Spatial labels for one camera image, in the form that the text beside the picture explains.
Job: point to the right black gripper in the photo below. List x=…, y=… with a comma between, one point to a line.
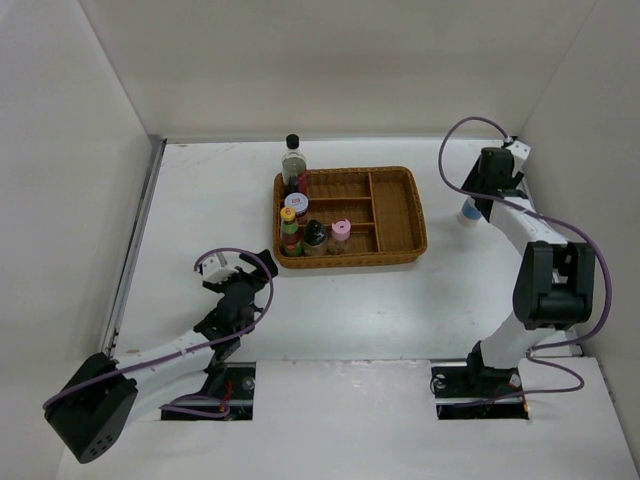
x=472, y=182

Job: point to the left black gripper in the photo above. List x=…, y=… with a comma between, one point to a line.
x=259, y=267

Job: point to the white blue cylindrical shaker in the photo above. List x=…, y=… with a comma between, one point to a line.
x=468, y=215

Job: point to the red green sauce bottle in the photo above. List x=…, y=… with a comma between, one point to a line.
x=290, y=233

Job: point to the black cap pepper shaker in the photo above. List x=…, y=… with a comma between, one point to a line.
x=315, y=239

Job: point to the small jar white lid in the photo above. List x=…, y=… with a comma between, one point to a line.
x=299, y=202

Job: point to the pink cap spice shaker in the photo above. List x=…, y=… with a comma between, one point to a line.
x=340, y=234

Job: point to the dark soy sauce bottle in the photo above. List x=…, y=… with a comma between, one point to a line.
x=294, y=167

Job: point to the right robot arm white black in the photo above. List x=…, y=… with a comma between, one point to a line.
x=554, y=286

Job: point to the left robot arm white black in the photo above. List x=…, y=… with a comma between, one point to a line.
x=185, y=378

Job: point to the brown wicker divided basket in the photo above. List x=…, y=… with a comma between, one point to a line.
x=382, y=204

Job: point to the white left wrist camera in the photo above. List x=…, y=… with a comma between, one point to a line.
x=214, y=269

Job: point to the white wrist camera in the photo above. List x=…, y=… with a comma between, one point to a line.
x=214, y=269
x=519, y=150

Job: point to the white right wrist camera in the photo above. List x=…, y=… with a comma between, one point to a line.
x=519, y=150

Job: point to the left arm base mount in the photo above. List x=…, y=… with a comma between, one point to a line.
x=227, y=394

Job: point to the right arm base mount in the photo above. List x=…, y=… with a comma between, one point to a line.
x=468, y=390

